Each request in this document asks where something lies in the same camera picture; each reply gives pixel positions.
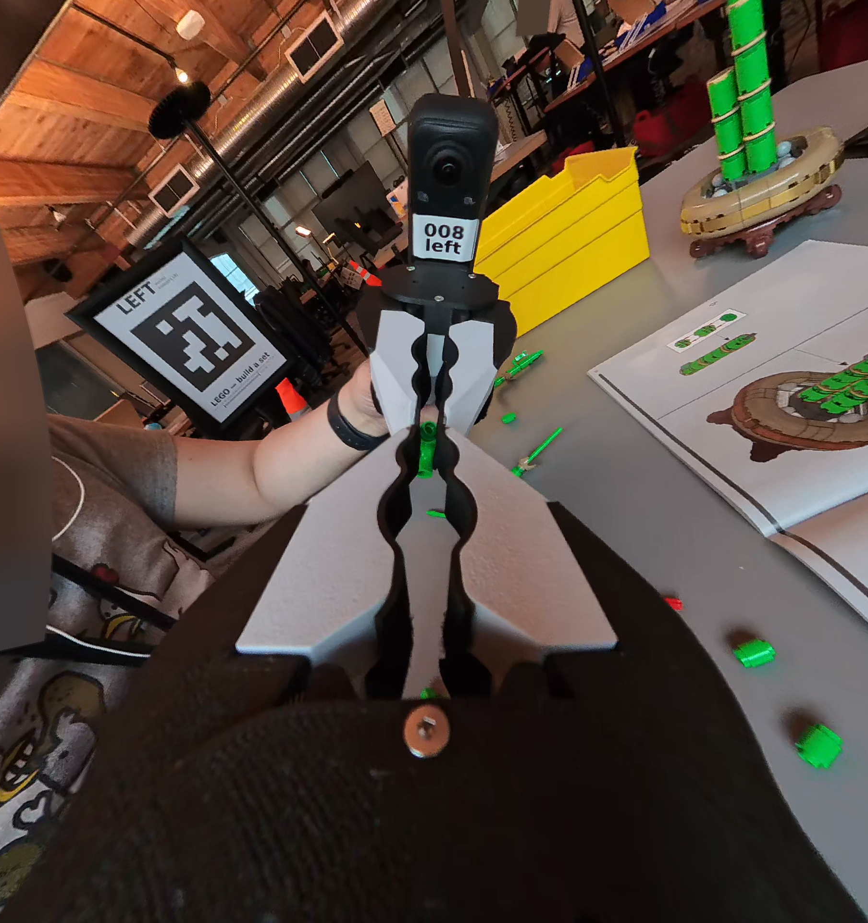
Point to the green bamboo lego model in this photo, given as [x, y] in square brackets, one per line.
[755, 108]

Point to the person's left hand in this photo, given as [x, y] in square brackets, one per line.
[358, 396]

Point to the black framed marker sign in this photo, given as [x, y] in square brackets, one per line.
[189, 339]

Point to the lego instruction booklet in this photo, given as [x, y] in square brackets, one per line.
[665, 382]

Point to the black floor lamp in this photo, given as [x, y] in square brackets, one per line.
[179, 108]

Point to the yellow plastic bin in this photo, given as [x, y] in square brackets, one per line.
[571, 238]

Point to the orange traffic cone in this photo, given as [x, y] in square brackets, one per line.
[362, 275]
[293, 404]

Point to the person's left forearm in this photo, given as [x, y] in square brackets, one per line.
[261, 476]

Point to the green round lego brick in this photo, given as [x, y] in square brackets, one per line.
[820, 746]
[755, 653]

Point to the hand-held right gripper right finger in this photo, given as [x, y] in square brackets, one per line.
[535, 584]

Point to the green lego stick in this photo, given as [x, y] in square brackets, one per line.
[524, 364]
[546, 441]

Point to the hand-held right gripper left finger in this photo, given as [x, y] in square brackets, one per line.
[318, 584]

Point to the black wristband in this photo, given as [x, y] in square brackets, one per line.
[347, 432]

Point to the green lego elbow piece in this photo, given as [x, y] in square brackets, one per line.
[427, 451]

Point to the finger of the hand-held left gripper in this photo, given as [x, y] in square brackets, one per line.
[474, 375]
[391, 375]

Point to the black display screen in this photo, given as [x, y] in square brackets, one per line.
[351, 198]

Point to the grey printed t-shirt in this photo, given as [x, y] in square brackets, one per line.
[117, 469]

